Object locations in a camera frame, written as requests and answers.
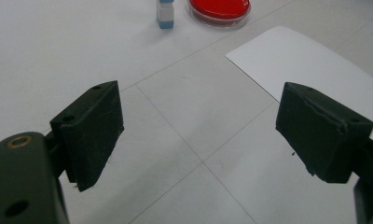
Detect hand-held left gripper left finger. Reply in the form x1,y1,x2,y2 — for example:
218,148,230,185
49,80,125,192

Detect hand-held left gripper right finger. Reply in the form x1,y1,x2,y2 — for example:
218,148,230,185
275,81,373,184

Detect small white blue dropper bottle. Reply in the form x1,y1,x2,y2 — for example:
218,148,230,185
156,0,175,30

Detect white paper sheet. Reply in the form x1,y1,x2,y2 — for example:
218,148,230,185
225,25,373,143

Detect red petri dish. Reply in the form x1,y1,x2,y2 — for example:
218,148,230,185
186,0,252,30

